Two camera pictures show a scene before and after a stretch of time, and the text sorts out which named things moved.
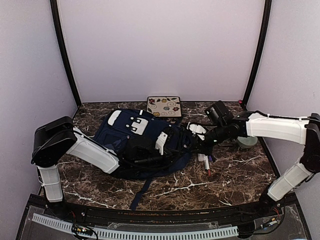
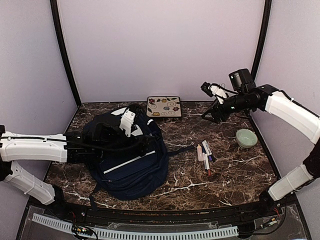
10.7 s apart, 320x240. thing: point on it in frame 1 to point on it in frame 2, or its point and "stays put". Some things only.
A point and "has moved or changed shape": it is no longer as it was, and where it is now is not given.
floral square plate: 164,106 stays put
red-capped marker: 207,164 stays put
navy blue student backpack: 144,145 has moved or changed shape
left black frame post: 54,6 stays put
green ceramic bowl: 247,142 stays put
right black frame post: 267,19 stays put
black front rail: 274,206 stays put
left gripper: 169,157 to 133,149
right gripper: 205,149 to 215,107
